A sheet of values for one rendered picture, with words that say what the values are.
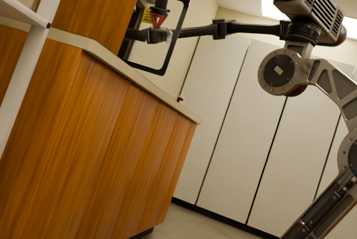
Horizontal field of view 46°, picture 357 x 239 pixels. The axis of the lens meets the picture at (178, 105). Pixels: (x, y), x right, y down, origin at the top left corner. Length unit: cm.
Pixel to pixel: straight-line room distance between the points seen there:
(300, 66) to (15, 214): 116
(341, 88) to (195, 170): 356
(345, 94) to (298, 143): 337
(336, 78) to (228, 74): 353
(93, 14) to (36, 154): 93
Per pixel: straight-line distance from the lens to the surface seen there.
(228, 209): 500
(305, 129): 499
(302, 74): 171
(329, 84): 166
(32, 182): 135
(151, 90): 193
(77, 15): 212
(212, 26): 229
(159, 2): 196
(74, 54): 135
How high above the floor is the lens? 73
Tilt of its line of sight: 5 degrees up
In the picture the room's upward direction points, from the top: 19 degrees clockwise
